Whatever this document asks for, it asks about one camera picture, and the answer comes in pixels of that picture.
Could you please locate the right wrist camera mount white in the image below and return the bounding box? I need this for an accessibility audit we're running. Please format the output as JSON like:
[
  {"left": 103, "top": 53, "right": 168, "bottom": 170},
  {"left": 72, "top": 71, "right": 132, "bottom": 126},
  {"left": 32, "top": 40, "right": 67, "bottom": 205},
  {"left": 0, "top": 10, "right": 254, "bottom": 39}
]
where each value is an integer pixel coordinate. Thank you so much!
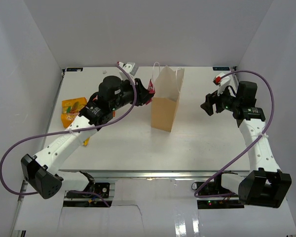
[{"left": 213, "top": 73, "right": 231, "bottom": 96}]

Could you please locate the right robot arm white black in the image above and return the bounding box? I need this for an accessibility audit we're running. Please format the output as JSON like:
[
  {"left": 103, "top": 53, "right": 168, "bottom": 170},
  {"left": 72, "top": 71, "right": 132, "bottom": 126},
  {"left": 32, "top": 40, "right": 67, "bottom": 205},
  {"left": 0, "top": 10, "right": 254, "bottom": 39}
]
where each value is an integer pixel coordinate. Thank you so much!
[{"left": 201, "top": 79, "right": 292, "bottom": 208}]

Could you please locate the blue label corner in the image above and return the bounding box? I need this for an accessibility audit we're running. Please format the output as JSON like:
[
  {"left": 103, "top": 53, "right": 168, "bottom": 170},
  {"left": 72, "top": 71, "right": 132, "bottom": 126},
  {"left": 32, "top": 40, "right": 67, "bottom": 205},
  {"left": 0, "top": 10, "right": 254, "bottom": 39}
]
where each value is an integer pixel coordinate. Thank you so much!
[
  {"left": 66, "top": 67, "right": 83, "bottom": 72},
  {"left": 212, "top": 67, "right": 230, "bottom": 71}
]

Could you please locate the brown paper bag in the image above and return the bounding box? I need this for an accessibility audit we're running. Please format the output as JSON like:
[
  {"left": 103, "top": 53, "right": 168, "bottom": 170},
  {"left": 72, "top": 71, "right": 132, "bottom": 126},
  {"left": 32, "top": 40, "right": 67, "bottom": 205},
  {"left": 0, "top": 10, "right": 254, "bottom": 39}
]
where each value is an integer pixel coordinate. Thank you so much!
[{"left": 151, "top": 66, "right": 185, "bottom": 132}]

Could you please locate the magenta candy packet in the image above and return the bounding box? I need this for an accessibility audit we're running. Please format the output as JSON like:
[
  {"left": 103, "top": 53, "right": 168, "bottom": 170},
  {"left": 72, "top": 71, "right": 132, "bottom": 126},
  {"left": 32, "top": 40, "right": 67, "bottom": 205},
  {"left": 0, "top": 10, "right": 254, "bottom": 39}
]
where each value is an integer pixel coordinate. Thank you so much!
[{"left": 148, "top": 79, "right": 155, "bottom": 97}]

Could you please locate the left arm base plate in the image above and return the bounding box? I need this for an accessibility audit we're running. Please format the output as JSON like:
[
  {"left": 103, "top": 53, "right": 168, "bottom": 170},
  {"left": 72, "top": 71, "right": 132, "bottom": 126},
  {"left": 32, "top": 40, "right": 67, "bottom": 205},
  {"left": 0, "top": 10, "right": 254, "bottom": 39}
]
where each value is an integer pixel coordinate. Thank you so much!
[{"left": 65, "top": 171, "right": 112, "bottom": 207}]

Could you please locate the aluminium table front rail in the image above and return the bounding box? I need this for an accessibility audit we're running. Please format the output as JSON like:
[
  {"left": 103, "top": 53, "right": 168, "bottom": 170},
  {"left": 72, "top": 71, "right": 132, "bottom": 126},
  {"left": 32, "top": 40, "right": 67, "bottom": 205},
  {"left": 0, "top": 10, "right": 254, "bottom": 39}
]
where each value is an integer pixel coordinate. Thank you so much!
[{"left": 61, "top": 170, "right": 250, "bottom": 179}]

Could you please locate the blue label left corner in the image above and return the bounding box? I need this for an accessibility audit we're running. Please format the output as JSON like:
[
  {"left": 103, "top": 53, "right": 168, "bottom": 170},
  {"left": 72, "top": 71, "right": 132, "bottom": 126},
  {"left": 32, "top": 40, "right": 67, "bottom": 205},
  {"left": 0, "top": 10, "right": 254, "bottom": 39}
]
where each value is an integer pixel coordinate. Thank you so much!
[{"left": 66, "top": 67, "right": 83, "bottom": 72}]

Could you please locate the small yellow candy packet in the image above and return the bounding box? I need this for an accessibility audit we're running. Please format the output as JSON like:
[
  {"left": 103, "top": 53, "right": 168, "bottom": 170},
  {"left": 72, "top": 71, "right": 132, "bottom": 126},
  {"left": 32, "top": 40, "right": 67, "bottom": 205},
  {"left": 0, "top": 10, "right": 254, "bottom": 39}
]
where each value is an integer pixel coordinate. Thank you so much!
[{"left": 82, "top": 138, "right": 90, "bottom": 146}]

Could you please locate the large yellow snack bag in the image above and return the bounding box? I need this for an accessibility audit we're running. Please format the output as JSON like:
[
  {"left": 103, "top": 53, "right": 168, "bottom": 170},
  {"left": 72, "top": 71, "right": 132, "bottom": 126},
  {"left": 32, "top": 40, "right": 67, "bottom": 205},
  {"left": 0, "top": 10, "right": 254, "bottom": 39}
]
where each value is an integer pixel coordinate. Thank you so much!
[{"left": 61, "top": 97, "right": 87, "bottom": 128}]

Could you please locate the blue label right corner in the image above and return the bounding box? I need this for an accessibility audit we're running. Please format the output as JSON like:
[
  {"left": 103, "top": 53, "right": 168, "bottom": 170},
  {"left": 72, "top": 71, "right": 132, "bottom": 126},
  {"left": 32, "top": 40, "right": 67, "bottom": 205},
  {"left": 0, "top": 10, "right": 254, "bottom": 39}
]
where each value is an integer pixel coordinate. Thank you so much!
[{"left": 212, "top": 67, "right": 230, "bottom": 71}]

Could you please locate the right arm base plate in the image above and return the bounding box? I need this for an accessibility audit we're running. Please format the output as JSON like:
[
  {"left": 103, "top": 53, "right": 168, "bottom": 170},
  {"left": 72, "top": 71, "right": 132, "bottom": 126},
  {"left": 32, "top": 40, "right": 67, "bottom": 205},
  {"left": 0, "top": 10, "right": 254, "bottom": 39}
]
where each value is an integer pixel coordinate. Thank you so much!
[{"left": 197, "top": 182, "right": 244, "bottom": 210}]

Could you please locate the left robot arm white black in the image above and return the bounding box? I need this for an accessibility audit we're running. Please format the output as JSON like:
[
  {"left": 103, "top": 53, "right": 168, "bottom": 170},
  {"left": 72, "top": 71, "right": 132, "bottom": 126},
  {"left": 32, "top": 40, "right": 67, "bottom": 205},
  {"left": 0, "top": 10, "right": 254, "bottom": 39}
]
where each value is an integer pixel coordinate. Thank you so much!
[{"left": 21, "top": 76, "right": 154, "bottom": 199}]

